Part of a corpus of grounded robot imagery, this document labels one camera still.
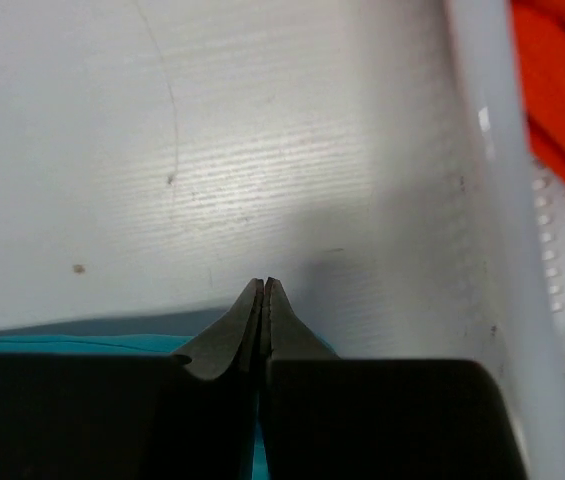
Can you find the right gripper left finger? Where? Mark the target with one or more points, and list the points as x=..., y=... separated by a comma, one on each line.
x=189, y=414

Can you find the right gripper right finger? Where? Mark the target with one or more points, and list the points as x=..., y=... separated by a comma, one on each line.
x=325, y=417

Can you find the teal t-shirt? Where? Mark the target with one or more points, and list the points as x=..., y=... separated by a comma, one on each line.
x=133, y=345

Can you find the white plastic basket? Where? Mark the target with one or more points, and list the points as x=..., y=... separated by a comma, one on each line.
x=521, y=213

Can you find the orange t-shirt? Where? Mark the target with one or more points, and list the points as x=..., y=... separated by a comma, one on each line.
x=539, y=29

